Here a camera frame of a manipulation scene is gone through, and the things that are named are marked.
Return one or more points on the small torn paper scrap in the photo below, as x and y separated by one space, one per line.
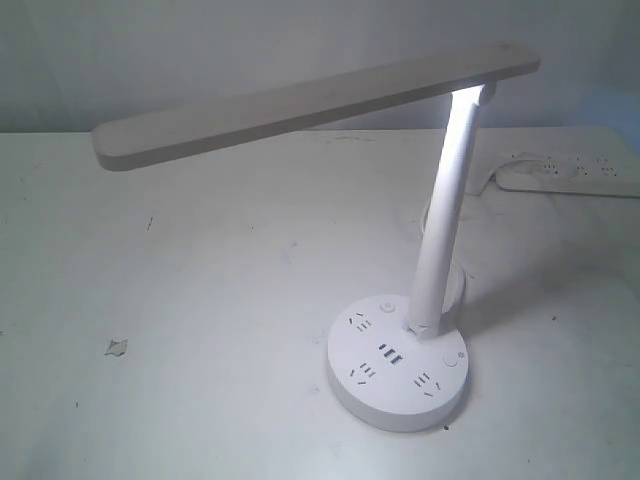
116 348

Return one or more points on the white desk lamp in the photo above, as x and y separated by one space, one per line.
398 363

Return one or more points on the white power strip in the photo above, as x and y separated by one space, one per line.
571 174

